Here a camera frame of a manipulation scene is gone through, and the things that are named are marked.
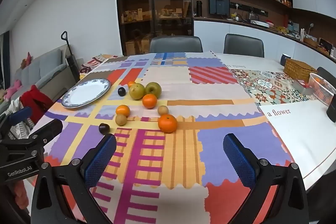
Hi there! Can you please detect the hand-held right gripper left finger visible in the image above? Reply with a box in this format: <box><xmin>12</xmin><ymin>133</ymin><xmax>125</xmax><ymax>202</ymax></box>
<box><xmin>31</xmin><ymin>133</ymin><xmax>117</xmax><ymax>224</ymax></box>

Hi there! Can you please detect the striped white cloth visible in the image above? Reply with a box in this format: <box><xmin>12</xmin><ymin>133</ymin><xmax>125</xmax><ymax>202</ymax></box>
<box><xmin>5</xmin><ymin>99</ymin><xmax>34</xmax><ymax>139</ymax></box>

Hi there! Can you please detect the brown wicker basket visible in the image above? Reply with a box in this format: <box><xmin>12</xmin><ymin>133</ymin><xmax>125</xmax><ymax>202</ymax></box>
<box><xmin>283</xmin><ymin>58</ymin><xmax>318</xmax><ymax>83</ymax></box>

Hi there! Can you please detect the red plush toy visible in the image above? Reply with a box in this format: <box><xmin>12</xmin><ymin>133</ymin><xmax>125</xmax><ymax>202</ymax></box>
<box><xmin>21</xmin><ymin>52</ymin><xmax>32</xmax><ymax>68</ymax></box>

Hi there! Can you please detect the white plastic basket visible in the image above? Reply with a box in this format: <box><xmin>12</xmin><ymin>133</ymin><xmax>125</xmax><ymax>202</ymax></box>
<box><xmin>309</xmin><ymin>72</ymin><xmax>335</xmax><ymax>106</ymax></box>

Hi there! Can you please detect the black speaker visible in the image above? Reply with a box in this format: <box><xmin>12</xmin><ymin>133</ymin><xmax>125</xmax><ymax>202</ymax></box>
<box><xmin>326</xmin><ymin>94</ymin><xmax>336</xmax><ymax>123</ymax></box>

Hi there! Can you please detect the dark glass cabinet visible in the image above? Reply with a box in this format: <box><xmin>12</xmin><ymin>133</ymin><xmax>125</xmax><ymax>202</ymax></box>
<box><xmin>115</xmin><ymin>0</ymin><xmax>194</xmax><ymax>56</ymax></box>

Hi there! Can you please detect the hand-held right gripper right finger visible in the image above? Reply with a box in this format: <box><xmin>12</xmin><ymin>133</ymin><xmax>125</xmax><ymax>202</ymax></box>
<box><xmin>223</xmin><ymin>133</ymin><xmax>310</xmax><ymax>224</ymax></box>

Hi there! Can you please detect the black upright vacuum cleaner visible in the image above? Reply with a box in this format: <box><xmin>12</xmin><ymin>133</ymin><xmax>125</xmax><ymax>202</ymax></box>
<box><xmin>61</xmin><ymin>31</ymin><xmax>80</xmax><ymax>83</ymax></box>

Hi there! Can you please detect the pink plush toy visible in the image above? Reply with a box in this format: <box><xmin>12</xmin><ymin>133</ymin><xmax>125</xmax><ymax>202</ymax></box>
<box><xmin>4</xmin><ymin>80</ymin><xmax>21</xmax><ymax>101</ymax></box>

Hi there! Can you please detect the yellow pear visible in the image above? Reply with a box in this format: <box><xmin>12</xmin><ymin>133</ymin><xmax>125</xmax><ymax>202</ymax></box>
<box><xmin>129</xmin><ymin>83</ymin><xmax>146</xmax><ymax>100</ymax></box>

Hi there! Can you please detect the colourful patchwork tablecloth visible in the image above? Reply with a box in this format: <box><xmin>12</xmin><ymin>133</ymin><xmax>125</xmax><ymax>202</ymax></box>
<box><xmin>28</xmin><ymin>51</ymin><xmax>296</xmax><ymax>224</ymax></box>

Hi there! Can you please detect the folded patterned cloth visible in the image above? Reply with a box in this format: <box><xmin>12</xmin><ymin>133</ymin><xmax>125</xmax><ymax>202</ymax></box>
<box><xmin>80</xmin><ymin>54</ymin><xmax>124</xmax><ymax>75</ymax></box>

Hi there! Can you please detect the black water dispenser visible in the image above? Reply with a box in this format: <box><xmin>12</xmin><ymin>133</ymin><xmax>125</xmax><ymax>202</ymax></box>
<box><xmin>209</xmin><ymin>0</ymin><xmax>230</xmax><ymax>15</ymax></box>

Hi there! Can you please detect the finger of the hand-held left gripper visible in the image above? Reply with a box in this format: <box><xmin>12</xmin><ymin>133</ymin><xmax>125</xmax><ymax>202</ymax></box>
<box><xmin>0</xmin><ymin>106</ymin><xmax>32</xmax><ymax>139</ymax></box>
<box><xmin>0</xmin><ymin>118</ymin><xmax>63</xmax><ymax>161</ymax></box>

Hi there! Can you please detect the red garment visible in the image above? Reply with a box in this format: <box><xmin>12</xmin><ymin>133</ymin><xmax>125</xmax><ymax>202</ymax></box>
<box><xmin>20</xmin><ymin>85</ymin><xmax>54</xmax><ymax>122</ymax></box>

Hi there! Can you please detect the white floral printed tablecloth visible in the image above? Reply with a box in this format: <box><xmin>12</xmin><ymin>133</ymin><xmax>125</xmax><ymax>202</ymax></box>
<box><xmin>213</xmin><ymin>52</ymin><xmax>336</xmax><ymax>188</ymax></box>

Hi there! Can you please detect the large orange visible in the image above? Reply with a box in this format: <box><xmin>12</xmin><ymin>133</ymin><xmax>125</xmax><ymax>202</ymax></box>
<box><xmin>158</xmin><ymin>114</ymin><xmax>178</xmax><ymax>133</ymax></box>

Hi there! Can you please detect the blue rimmed white plate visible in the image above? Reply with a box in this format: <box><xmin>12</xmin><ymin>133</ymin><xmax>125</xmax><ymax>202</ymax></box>
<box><xmin>61</xmin><ymin>78</ymin><xmax>112</xmax><ymax>109</ymax></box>

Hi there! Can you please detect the grey sofa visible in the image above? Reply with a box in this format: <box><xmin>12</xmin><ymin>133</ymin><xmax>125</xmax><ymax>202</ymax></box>
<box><xmin>0</xmin><ymin>47</ymin><xmax>70</xmax><ymax>114</ymax></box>

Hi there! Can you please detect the grey foil packet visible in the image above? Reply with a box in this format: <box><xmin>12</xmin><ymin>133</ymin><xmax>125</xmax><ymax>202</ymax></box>
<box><xmin>293</xmin><ymin>79</ymin><xmax>314</xmax><ymax>95</ymax></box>

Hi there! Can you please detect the grey dining chair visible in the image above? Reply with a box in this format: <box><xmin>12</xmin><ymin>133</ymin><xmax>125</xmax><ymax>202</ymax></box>
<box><xmin>224</xmin><ymin>34</ymin><xmax>264</xmax><ymax>58</ymax></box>
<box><xmin>317</xmin><ymin>67</ymin><xmax>336</xmax><ymax>89</ymax></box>
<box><xmin>150</xmin><ymin>36</ymin><xmax>203</xmax><ymax>54</ymax></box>

